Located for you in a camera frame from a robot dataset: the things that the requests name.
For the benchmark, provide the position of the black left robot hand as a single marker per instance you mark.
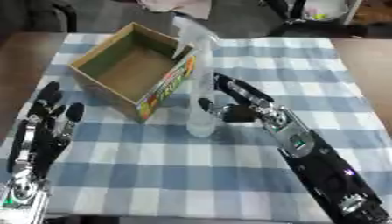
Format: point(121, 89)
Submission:
point(43, 137)

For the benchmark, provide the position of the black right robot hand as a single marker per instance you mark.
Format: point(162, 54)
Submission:
point(242, 109)

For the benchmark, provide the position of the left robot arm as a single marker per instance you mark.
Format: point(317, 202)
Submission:
point(20, 198)

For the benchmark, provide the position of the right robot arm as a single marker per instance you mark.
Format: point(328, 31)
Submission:
point(326, 169)

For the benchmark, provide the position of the clear plastic spray bottle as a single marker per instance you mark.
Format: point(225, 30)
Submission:
point(201, 78)

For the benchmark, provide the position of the cardboard box with green inside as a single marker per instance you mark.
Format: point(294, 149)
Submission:
point(133, 70)

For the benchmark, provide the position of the black tripod base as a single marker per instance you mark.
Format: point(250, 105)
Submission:
point(316, 27)

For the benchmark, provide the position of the pink cloth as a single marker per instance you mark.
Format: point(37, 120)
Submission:
point(178, 7)

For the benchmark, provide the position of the black chair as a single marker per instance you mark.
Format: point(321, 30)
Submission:
point(38, 16)

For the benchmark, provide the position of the white bin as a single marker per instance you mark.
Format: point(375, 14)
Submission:
point(326, 8)

